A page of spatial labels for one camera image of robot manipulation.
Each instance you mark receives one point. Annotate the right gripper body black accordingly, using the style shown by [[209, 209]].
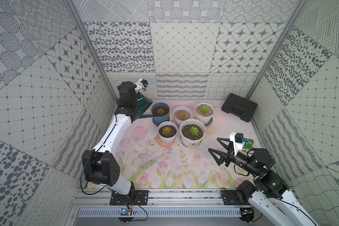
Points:
[[240, 159]]

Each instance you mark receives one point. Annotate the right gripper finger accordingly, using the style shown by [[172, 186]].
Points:
[[226, 143], [220, 157]]

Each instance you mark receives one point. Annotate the large white pot green succulent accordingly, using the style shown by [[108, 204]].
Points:
[[192, 132]]

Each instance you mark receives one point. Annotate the white pot brown soil succulent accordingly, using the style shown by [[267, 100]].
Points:
[[203, 112]]

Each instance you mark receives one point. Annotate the small white pot reddish succulent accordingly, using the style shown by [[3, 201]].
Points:
[[181, 114]]

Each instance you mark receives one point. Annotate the white pot yellow-green succulent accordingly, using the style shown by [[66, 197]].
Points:
[[167, 131]]

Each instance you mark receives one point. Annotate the dark green watering can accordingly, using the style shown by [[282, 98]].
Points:
[[143, 104]]

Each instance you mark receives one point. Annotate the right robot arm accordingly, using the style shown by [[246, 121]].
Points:
[[268, 192]]

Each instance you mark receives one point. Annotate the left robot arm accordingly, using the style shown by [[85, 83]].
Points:
[[100, 166]]

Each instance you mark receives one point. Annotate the blue-grey pot red succulent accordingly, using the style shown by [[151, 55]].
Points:
[[161, 112]]

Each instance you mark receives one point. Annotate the blue-grey saucer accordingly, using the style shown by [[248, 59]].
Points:
[[209, 122]]

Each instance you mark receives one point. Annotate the black plastic tool case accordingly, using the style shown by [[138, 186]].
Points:
[[241, 107]]

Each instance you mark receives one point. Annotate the floral pink table mat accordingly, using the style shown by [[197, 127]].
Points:
[[147, 164]]

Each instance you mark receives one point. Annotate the terracotta saucer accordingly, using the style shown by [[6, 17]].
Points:
[[162, 144]]

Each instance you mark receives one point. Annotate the small green circuit board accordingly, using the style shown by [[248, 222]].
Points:
[[125, 215]]

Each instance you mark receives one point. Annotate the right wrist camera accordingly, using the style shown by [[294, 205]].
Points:
[[238, 141]]

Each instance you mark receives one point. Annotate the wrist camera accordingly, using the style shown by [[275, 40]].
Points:
[[141, 84], [238, 141]]

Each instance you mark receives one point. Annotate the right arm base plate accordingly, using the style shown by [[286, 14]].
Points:
[[228, 197]]

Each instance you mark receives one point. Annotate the aluminium mounting rail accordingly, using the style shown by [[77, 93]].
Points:
[[156, 198]]

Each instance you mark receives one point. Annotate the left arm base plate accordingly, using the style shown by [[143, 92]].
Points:
[[136, 197]]

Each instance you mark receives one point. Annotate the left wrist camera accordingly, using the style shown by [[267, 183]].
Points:
[[141, 84]]

